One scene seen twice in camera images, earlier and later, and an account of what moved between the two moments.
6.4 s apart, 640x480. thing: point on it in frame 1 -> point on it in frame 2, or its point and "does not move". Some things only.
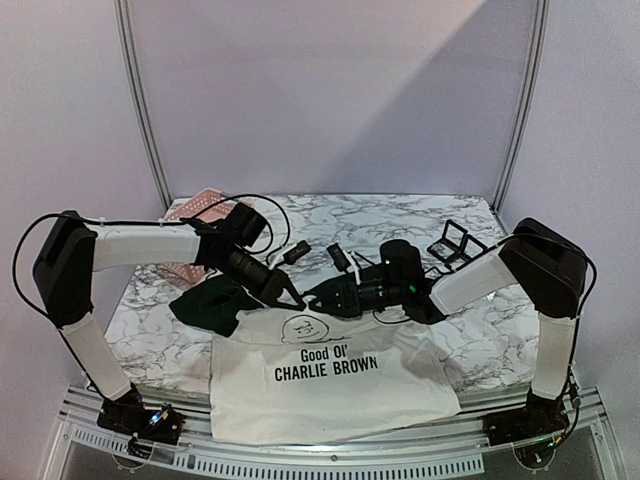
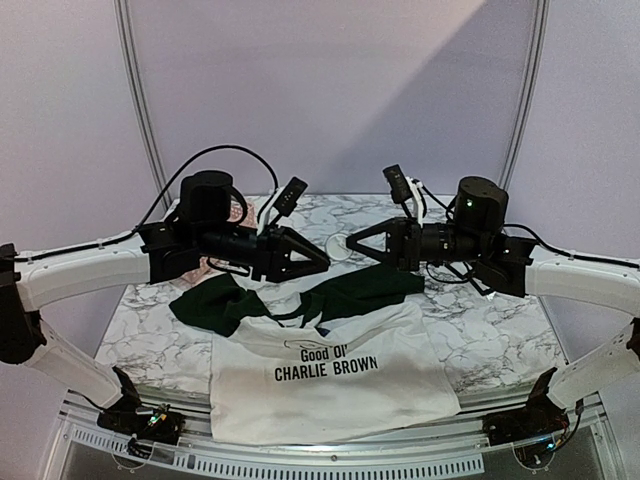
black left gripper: [273, 289] -> [276, 264]
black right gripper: [344, 295] -> [405, 245]
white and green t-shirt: [282, 375] does not move
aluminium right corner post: [533, 94] does not move
